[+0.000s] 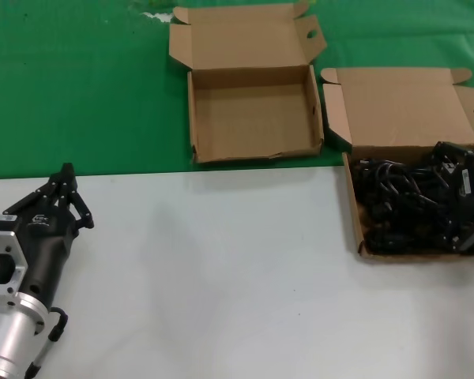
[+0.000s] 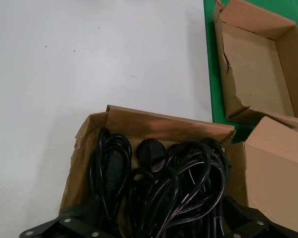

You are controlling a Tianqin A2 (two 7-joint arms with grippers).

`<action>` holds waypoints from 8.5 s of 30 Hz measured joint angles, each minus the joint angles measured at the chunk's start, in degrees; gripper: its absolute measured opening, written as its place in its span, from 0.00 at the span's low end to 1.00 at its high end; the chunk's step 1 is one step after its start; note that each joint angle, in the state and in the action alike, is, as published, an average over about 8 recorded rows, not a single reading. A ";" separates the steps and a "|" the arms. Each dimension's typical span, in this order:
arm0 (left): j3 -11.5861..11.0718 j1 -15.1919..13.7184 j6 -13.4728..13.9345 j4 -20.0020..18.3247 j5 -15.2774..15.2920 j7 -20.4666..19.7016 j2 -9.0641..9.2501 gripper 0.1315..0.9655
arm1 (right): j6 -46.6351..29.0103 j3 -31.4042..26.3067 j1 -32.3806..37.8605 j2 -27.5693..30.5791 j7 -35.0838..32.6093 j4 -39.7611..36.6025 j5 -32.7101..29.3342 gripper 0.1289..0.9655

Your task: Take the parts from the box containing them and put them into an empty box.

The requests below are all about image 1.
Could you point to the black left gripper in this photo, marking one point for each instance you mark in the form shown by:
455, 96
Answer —
47, 245

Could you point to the empty open cardboard box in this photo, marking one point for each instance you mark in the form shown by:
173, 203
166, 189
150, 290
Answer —
253, 114

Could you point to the silver left wrist bracket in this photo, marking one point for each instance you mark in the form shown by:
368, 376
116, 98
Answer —
17, 252

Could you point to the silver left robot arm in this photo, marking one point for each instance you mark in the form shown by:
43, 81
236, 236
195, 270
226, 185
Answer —
8, 335

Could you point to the green table cloth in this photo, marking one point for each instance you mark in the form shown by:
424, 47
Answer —
63, 98

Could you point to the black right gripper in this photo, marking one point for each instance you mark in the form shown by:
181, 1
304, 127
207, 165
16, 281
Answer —
468, 205

